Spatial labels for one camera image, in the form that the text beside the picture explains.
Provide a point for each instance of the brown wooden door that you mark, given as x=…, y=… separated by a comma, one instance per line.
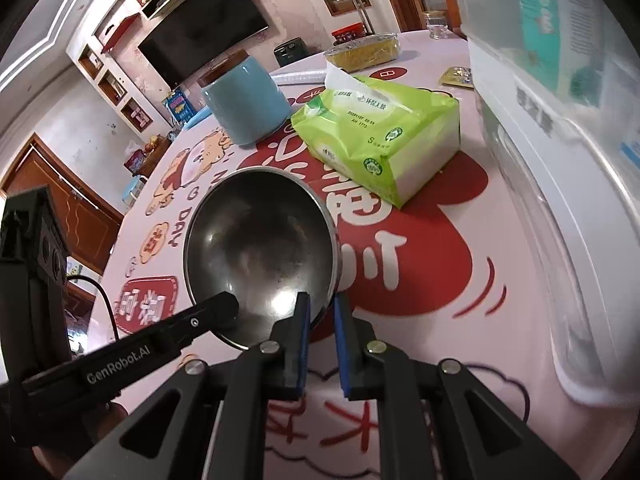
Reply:
x=65, y=200

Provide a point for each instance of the glass cup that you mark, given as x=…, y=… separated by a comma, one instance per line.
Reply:
x=437, y=27

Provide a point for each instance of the green tissue pack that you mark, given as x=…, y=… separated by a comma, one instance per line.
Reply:
x=380, y=135

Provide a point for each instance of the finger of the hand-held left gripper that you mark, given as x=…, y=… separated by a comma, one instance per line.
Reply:
x=205, y=317

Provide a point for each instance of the plastic wrap roll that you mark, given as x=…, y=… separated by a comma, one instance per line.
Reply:
x=300, y=77

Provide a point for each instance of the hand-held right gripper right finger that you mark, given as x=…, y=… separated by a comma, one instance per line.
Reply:
x=342, y=345

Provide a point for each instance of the red tissue box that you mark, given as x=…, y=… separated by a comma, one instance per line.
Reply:
x=134, y=160

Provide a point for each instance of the yellow blister pack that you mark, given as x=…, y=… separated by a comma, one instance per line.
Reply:
x=457, y=77

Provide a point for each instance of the white sterilizer cabinet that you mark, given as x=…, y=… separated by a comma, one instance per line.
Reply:
x=575, y=160

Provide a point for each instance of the teal canister with brown lid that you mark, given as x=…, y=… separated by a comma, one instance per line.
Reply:
x=245, y=105

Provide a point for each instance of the blue face mask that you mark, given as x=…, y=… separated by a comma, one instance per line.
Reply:
x=195, y=119

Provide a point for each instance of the light blue round stool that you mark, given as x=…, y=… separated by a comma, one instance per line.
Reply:
x=135, y=187

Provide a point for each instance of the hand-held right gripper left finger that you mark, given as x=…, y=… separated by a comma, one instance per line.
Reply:
x=301, y=340

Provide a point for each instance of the wooden television cabinet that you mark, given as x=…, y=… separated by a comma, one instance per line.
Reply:
x=157, y=152

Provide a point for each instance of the small steel bowl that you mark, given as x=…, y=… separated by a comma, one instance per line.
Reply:
x=260, y=250

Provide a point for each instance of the red wall shelf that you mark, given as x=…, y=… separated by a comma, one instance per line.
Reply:
x=120, y=32

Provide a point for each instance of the black television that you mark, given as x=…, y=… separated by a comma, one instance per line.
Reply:
x=200, y=35

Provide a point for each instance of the blue toy box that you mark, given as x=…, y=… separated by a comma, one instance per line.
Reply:
x=177, y=105

